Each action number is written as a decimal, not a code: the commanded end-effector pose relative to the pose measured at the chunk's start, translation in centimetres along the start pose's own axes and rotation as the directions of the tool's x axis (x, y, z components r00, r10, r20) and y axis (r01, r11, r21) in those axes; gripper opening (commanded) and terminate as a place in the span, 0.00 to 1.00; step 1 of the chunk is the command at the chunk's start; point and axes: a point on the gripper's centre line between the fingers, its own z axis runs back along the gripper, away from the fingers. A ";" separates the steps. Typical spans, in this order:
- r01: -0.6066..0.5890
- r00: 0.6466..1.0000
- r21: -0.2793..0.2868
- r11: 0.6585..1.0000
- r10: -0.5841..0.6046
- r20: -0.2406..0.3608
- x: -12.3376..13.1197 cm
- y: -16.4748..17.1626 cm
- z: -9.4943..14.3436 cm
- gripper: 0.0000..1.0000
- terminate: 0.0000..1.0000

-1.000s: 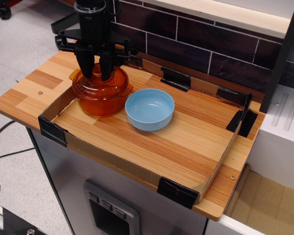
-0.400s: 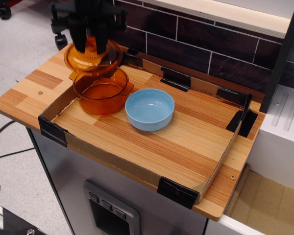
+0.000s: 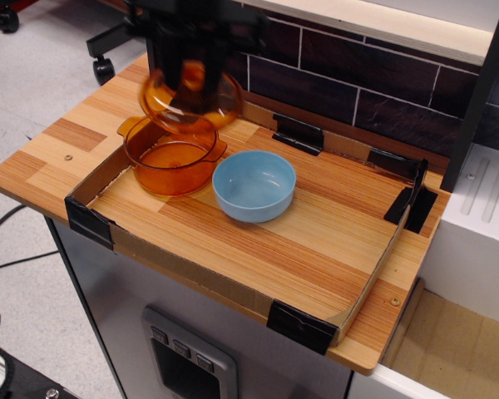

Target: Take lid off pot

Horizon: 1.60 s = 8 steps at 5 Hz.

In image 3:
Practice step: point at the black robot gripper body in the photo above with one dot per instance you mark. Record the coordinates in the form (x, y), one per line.
(176, 25)

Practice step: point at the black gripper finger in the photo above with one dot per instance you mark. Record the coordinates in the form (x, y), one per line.
(212, 72)
(165, 54)

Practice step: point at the orange transparent pot lid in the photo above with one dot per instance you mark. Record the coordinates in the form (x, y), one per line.
(190, 105)

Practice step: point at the orange transparent glass pot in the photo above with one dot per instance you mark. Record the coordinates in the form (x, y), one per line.
(170, 160)

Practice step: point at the black rolling chair base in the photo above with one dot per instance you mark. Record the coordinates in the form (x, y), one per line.
(104, 42)

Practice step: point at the light blue ceramic bowl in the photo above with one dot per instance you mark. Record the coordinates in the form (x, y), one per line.
(254, 186)

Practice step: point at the cardboard fence with black tape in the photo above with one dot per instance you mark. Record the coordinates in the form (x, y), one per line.
(337, 268)

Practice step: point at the grey appliance control panel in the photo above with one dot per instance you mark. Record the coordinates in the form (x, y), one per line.
(187, 365)

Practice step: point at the white cabinet with grooves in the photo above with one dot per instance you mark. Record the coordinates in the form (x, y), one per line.
(462, 263)

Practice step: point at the black metal shelf post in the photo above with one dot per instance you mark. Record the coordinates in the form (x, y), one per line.
(477, 105)

